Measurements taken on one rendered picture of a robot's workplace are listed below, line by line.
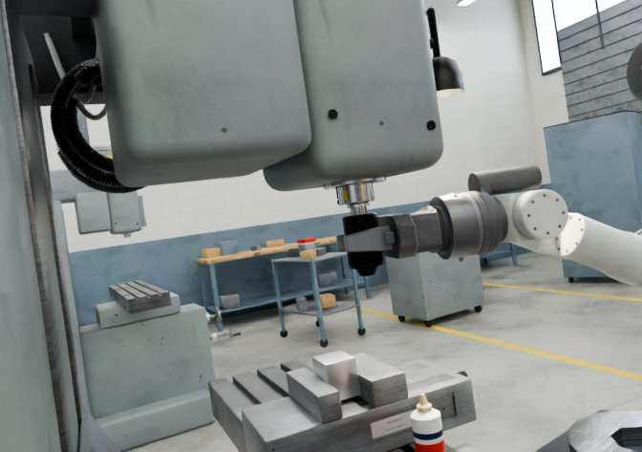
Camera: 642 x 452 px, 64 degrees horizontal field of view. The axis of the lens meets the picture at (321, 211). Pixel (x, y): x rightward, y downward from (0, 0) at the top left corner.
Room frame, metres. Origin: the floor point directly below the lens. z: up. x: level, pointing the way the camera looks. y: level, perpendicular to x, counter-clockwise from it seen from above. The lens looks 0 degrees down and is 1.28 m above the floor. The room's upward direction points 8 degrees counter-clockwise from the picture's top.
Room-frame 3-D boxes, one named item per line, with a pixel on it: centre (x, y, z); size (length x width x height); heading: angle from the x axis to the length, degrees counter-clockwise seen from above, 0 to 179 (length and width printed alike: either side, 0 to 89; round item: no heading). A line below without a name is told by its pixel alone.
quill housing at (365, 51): (0.69, -0.05, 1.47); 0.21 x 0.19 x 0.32; 24
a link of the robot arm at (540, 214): (0.72, -0.25, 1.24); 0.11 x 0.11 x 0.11; 9
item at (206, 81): (0.61, 0.13, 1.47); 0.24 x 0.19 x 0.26; 24
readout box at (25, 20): (0.87, 0.36, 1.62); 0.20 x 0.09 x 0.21; 114
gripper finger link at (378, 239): (0.66, -0.06, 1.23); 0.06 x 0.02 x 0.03; 99
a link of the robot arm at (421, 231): (0.71, -0.14, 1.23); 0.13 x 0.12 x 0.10; 9
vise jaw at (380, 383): (0.85, -0.04, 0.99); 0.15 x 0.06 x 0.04; 22
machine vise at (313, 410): (0.84, -0.02, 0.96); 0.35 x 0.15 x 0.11; 112
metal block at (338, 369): (0.83, 0.01, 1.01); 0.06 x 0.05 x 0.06; 22
